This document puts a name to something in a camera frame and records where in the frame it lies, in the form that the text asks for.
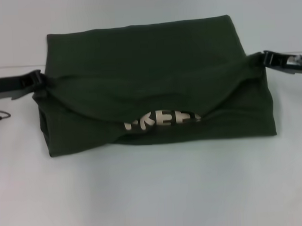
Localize left arm cable with plug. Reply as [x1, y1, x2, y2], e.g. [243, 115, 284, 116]
[0, 106, 12, 123]

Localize dark green t-shirt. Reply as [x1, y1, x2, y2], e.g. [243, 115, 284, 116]
[28, 12, 277, 160]

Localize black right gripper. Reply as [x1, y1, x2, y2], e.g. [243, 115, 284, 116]
[249, 48, 302, 78]

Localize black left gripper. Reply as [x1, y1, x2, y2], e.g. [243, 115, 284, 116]
[0, 68, 47, 102]

